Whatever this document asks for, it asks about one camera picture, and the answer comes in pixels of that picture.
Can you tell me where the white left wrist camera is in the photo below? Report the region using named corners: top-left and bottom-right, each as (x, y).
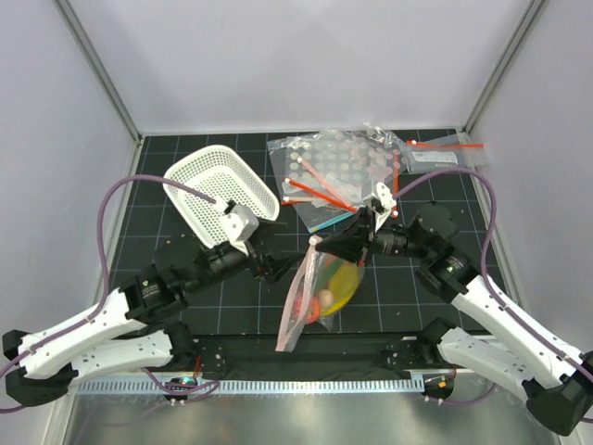
top-left (221, 200), bottom-right (259, 256)

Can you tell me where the slotted metal cable duct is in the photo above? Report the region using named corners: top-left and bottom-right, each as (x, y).
top-left (77, 375), bottom-right (424, 395)

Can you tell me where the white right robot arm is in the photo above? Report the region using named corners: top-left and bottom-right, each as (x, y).
top-left (276, 202), bottom-right (592, 437)

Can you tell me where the aluminium frame post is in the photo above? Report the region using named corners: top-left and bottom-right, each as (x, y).
top-left (52, 0), bottom-right (143, 145)
top-left (462, 0), bottom-right (549, 134)

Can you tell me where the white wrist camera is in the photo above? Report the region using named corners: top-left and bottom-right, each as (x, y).
top-left (221, 200), bottom-right (259, 256)
top-left (364, 182), bottom-right (398, 233)

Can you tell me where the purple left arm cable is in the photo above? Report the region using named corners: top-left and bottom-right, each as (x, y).
top-left (0, 174), bottom-right (223, 413)

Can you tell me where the black cutting mat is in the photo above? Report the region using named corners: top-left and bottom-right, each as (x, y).
top-left (110, 133), bottom-right (486, 335)

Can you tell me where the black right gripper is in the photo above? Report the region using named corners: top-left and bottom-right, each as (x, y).
top-left (316, 203), bottom-right (433, 267)

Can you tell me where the red toy strawberry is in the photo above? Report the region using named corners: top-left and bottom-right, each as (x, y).
top-left (293, 296), bottom-right (321, 324)

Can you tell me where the pink dotted zip bag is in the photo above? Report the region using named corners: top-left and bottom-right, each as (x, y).
top-left (267, 122), bottom-right (407, 201)

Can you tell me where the orange zipper clear bag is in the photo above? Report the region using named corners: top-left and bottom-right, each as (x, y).
top-left (282, 156), bottom-right (393, 214)

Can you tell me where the green toy chili pepper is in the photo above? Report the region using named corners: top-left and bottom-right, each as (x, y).
top-left (319, 259), bottom-right (344, 282)

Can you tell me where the blue zipper clear bag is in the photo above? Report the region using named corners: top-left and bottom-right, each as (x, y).
top-left (306, 212), bottom-right (353, 234)

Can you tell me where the pink zipper clear bag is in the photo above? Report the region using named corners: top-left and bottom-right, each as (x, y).
top-left (275, 235), bottom-right (364, 352)

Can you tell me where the white perforated plastic basket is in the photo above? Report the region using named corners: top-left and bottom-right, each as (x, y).
top-left (163, 145), bottom-right (280, 248)

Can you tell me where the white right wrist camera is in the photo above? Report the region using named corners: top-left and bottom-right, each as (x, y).
top-left (364, 182), bottom-right (398, 233)

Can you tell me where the far labelled orange zip bag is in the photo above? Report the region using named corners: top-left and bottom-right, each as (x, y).
top-left (397, 132), bottom-right (488, 174)

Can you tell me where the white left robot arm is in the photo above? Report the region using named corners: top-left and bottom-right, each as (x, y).
top-left (1, 220), bottom-right (299, 408)

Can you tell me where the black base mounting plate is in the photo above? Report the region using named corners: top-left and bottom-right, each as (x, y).
top-left (194, 333), bottom-right (452, 382)

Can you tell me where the yellow toy lemon slice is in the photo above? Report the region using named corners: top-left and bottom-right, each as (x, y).
top-left (322, 263), bottom-right (364, 316)

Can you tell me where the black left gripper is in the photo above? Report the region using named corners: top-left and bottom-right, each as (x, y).
top-left (186, 216), bottom-right (306, 296)

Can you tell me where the left aluminium frame post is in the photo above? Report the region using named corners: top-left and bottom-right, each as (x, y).
top-left (52, 0), bottom-right (143, 145)

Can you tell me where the beige toy egg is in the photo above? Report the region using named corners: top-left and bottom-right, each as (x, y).
top-left (318, 288), bottom-right (334, 310)

